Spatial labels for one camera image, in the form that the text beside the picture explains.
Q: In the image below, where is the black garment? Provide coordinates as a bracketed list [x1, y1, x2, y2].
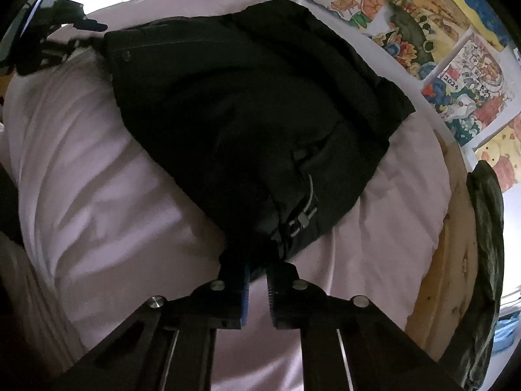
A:
[103, 0, 414, 278]

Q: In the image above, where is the pale pink bed sheet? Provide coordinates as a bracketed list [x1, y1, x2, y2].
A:
[3, 0, 453, 391]

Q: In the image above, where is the yellow pink drawing poster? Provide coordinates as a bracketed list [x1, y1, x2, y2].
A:
[475, 115, 521, 193]

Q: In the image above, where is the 2024 cartoon town poster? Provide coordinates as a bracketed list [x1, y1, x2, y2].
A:
[421, 35, 513, 147]

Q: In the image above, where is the green hill landscape poster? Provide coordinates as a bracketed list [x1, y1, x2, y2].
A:
[371, 0, 470, 80]

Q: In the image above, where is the wooden bed frame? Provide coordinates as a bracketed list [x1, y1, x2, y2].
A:
[405, 134, 478, 361]

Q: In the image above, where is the dark green cloth on frame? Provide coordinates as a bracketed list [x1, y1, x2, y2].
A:
[439, 161, 504, 390]

